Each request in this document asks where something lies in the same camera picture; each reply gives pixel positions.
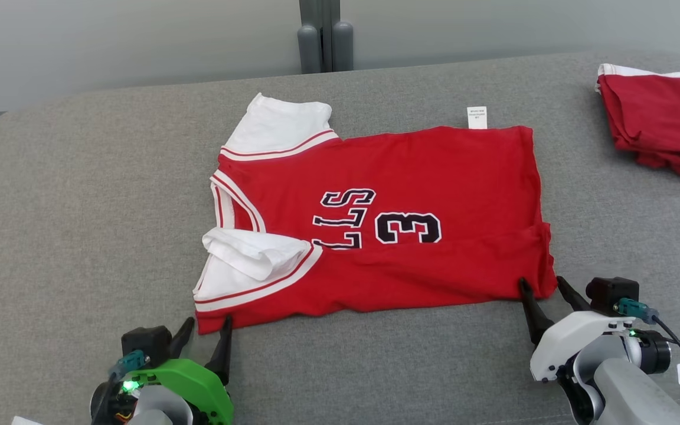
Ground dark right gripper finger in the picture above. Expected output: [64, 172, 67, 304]
[555, 276, 593, 313]
[518, 277, 555, 346]

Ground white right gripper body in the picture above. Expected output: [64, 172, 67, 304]
[530, 311, 636, 383]

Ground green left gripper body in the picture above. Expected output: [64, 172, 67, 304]
[125, 358, 234, 425]

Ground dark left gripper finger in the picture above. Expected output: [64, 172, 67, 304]
[205, 316, 234, 385]
[169, 317, 197, 359]

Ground red jersey with black lettering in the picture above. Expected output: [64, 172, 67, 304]
[192, 93, 558, 336]

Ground red shorts with white waistband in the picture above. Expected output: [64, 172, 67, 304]
[596, 63, 680, 191]

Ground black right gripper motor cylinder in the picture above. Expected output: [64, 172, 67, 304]
[632, 329, 672, 376]

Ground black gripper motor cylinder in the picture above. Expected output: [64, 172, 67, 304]
[632, 329, 672, 376]
[89, 380, 135, 425]

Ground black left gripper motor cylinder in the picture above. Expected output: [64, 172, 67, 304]
[89, 380, 135, 425]

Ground grey fabric sofa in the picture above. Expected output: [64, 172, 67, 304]
[0, 50, 680, 425]

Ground grey vertical partition column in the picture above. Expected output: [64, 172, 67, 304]
[299, 0, 341, 73]

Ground teal left cable connector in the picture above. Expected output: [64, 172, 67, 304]
[108, 349, 148, 382]

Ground teal cable connector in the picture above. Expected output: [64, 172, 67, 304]
[108, 349, 148, 382]
[614, 297, 660, 325]

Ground teal right cable connector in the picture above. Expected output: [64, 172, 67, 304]
[614, 297, 660, 325]

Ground grey round-top post cap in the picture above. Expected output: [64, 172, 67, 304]
[332, 21, 355, 73]
[297, 24, 322, 75]

